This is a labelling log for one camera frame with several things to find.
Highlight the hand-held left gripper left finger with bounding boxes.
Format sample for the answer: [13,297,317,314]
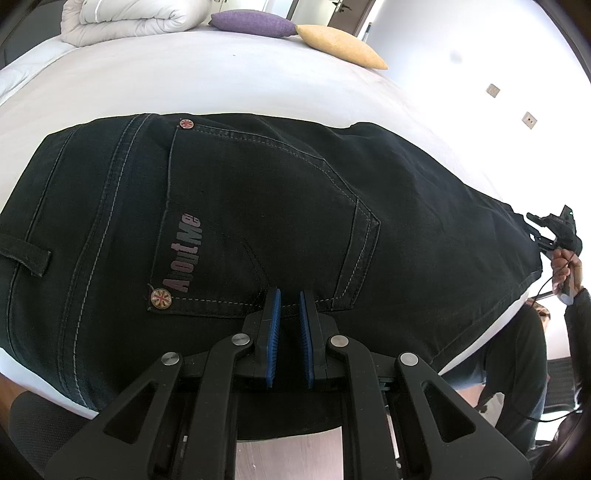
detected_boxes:
[45,287,282,480]

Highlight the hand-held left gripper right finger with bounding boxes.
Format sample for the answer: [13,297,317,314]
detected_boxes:
[299,290,533,480]

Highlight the black denim pants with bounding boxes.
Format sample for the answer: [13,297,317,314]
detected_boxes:
[0,113,544,442]

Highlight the person's right forearm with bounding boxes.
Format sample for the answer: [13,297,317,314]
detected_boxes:
[561,287,591,418]

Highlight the person's right hand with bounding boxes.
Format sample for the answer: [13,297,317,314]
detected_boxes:
[551,247,581,297]

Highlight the person's leg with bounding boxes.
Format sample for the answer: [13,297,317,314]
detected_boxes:
[441,305,551,455]

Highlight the black mesh chair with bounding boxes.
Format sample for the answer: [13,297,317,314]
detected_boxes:
[8,391,100,467]

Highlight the bed with white sheet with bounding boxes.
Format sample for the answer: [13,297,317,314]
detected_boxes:
[0,18,548,416]

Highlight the yellow pillow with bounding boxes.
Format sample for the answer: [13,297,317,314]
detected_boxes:
[295,24,389,71]

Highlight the dark wooden door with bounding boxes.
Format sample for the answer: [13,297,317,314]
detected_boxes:
[286,0,372,37]

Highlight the purple pillow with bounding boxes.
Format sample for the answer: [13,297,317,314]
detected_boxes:
[209,10,298,38]

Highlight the folded white duvet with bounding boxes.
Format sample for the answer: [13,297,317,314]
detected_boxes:
[61,0,221,48]

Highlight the black cable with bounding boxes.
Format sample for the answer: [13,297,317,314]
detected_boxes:
[527,270,561,309]

